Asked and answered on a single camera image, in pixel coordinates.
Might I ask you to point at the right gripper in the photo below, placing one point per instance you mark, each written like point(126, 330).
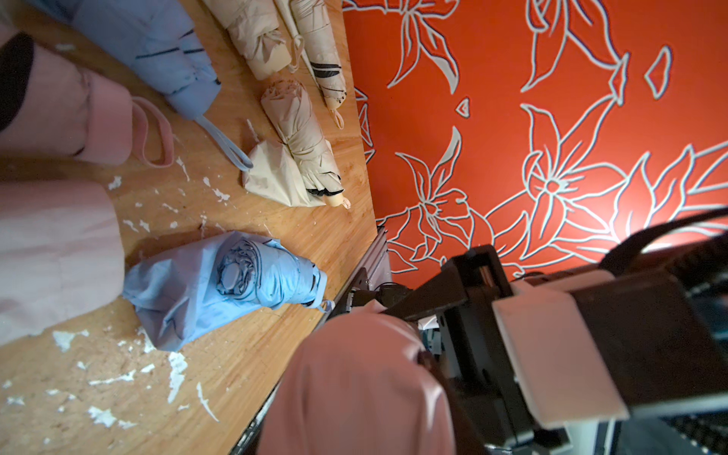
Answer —
point(487, 407)

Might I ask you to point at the beige umbrella back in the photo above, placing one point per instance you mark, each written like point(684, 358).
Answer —
point(310, 27)

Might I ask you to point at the blue umbrella front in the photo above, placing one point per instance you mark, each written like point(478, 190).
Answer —
point(185, 293)

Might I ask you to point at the pink umbrella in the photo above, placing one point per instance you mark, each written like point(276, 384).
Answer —
point(358, 386)
point(50, 106)

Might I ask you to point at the blue umbrella back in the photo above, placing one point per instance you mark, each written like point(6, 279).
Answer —
point(157, 41)

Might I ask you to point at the beige umbrella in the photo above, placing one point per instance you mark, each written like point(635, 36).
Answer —
point(255, 32)
point(291, 112)
point(310, 27)

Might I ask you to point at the blue umbrella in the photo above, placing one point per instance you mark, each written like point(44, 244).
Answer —
point(157, 41)
point(185, 293)

